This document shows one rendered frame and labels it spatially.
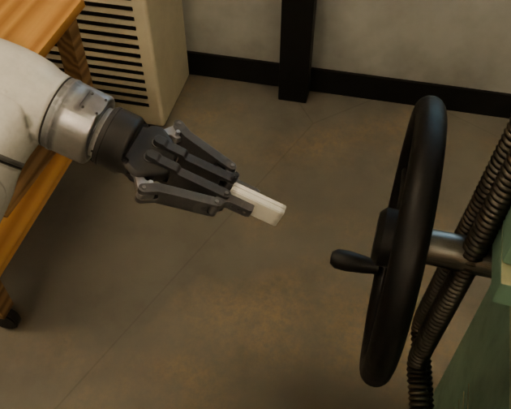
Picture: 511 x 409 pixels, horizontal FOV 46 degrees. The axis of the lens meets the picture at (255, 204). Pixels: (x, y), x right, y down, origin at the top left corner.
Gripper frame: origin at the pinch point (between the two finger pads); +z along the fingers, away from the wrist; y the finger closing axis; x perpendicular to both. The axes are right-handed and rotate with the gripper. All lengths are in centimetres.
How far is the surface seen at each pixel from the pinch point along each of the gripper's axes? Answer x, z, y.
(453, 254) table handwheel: -16.5, 17.6, -8.7
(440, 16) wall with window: 30, 35, 118
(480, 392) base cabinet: 13.2, 41.7, -3.1
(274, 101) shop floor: 77, 3, 107
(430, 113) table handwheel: -26.8, 8.0, -4.6
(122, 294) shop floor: 83, -13, 23
